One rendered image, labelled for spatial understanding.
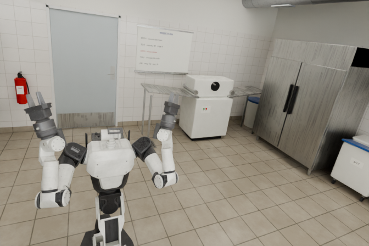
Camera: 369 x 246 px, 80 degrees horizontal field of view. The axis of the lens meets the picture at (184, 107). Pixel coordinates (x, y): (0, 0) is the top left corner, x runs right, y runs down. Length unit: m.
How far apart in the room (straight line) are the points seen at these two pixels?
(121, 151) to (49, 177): 0.39
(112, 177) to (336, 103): 3.20
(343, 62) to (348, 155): 1.33
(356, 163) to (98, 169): 3.48
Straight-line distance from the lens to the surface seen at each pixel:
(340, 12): 5.03
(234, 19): 5.18
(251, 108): 5.38
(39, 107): 1.21
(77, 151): 1.42
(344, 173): 4.14
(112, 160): 1.39
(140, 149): 1.44
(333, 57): 3.88
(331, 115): 3.85
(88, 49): 4.26
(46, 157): 1.29
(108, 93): 4.44
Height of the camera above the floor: 1.94
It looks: 19 degrees down
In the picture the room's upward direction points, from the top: 8 degrees clockwise
